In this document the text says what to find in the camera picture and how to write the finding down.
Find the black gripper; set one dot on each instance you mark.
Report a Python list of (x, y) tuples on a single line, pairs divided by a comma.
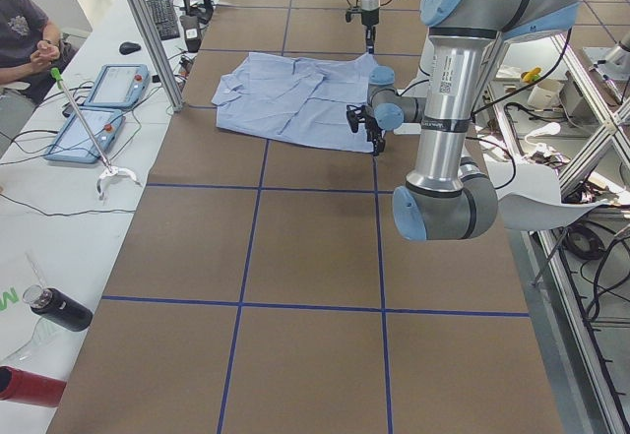
[(368, 16), (370, 126)]

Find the light blue striped shirt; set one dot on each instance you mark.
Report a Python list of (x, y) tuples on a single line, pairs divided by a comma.
[(301, 101)]

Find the black box white label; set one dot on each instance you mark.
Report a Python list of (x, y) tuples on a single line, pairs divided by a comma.
[(192, 32)]

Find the black keyboard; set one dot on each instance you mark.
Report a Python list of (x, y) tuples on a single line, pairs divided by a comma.
[(164, 17)]

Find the black computer mouse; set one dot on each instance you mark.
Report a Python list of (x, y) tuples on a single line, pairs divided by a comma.
[(127, 48)]

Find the upper blue teach pendant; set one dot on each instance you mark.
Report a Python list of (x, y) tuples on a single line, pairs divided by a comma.
[(119, 86)]

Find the blue teach pendant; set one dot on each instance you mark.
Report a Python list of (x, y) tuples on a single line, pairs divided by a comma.
[(119, 86), (73, 143)]

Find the lower blue teach pendant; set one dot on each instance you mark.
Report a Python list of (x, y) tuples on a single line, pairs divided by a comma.
[(73, 143)]

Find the seated person dark shirt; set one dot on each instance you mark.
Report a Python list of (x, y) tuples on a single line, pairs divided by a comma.
[(31, 45)]

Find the black water bottle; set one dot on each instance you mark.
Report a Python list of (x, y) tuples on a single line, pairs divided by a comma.
[(57, 307)]

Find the red cylinder bottle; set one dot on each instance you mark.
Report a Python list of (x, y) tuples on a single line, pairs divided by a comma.
[(19, 386)]

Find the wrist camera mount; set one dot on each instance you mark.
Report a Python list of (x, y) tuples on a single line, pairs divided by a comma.
[(351, 12), (355, 115)]

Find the aluminium frame post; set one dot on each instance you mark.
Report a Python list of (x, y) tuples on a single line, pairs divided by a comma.
[(149, 34)]

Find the grabber stick green handle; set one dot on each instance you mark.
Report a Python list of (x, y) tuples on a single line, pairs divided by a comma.
[(110, 170)]

